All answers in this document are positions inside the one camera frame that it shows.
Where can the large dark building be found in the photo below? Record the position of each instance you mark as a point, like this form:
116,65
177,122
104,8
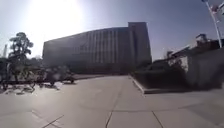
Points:
100,50

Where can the grey paved plaza ground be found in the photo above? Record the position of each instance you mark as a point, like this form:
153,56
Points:
110,103

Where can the row of parked bicycles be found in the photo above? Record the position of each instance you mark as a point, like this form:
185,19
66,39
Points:
30,78

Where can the tree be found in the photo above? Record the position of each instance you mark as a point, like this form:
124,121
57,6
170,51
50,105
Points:
20,45

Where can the lamp pole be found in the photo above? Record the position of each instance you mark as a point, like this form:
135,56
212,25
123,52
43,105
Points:
215,23

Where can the low concrete wall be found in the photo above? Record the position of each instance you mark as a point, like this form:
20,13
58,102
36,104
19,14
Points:
166,75

